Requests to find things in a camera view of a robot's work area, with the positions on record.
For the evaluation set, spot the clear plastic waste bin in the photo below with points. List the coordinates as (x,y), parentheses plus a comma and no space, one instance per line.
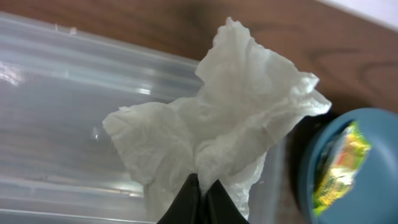
(57,86)

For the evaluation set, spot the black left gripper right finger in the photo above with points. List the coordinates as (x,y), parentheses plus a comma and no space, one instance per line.
(220,209)

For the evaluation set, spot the white paper napkin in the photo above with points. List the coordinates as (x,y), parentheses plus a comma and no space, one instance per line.
(251,98)

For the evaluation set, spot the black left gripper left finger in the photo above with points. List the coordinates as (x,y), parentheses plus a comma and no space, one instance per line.
(184,208)

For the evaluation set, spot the yellow green snack wrapper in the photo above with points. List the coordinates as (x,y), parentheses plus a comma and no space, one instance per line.
(341,161)

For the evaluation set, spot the dark blue plate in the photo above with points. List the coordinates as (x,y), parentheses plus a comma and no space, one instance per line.
(373,199)

